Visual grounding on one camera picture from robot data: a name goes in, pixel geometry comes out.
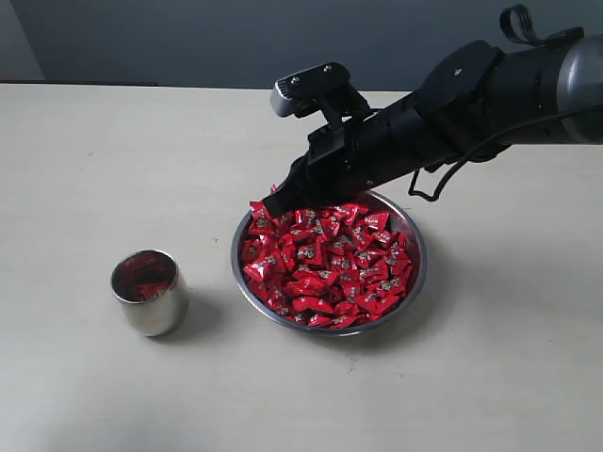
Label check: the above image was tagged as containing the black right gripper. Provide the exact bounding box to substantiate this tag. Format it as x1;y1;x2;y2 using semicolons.
262;95;452;218

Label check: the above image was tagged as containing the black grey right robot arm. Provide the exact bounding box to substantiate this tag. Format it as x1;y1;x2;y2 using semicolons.
264;4;602;217

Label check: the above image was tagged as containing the pile of red candies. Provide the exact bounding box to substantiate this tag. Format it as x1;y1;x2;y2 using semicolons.
241;201;413;329

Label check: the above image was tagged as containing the stainless steel bowl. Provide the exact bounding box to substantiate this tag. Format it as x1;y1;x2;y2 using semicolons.
230;190;427;337

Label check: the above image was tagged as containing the stainless steel cup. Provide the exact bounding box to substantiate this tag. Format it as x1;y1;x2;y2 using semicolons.
110;250;189;337

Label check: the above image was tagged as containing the black camera cable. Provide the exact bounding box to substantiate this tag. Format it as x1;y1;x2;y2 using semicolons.
407;110;603;202

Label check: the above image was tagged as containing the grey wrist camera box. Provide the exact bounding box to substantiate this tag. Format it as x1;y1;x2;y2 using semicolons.
270;62;371;127

